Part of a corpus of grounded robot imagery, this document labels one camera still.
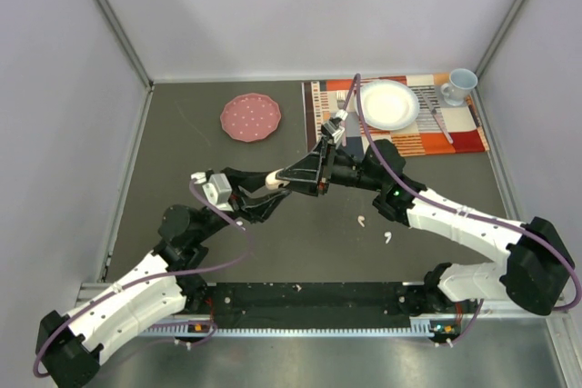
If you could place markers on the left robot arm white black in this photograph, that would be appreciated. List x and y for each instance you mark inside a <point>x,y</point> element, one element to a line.
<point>72,347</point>

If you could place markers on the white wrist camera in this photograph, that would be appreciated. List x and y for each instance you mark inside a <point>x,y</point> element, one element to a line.
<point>216,189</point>
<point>334,128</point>

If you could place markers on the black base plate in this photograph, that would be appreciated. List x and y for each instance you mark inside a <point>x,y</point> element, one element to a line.
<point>317,305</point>

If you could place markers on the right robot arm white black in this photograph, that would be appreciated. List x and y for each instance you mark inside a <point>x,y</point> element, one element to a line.
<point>526,263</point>

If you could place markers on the light blue mug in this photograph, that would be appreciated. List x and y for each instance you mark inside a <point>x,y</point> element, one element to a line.
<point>460,83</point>

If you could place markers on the pink polka dot plate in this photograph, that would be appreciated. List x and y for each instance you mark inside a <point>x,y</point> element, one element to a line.
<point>250,117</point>

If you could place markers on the grey slotted cable duct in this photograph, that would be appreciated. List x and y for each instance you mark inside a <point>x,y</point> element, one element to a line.
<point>416,328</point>

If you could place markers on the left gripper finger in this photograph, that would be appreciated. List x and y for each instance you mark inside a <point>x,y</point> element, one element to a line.
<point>259,209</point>
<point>249,181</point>

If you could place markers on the pink handled knife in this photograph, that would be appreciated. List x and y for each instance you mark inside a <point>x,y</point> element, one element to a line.
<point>433,111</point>

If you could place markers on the patchwork colourful placemat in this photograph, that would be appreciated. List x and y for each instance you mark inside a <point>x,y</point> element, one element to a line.
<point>423,137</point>

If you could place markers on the white paper plate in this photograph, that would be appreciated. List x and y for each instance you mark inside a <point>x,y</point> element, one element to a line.
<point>387,105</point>

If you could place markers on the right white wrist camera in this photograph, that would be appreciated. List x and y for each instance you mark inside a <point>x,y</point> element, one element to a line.
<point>334,128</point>

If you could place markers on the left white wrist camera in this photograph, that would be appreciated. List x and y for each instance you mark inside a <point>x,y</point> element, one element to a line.
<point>216,189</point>

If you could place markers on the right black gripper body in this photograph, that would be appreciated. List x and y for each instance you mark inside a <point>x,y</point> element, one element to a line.
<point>337,169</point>

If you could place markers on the aluminium frame rail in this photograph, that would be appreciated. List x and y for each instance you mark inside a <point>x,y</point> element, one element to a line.
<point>91,297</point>

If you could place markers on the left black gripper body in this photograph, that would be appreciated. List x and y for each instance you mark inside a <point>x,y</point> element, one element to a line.
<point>236,199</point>

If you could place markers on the pink handled fork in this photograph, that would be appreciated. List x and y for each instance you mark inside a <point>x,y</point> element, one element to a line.
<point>340,103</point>

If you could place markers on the white earbud charging case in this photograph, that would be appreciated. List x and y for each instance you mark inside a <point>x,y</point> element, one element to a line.
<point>273,182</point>

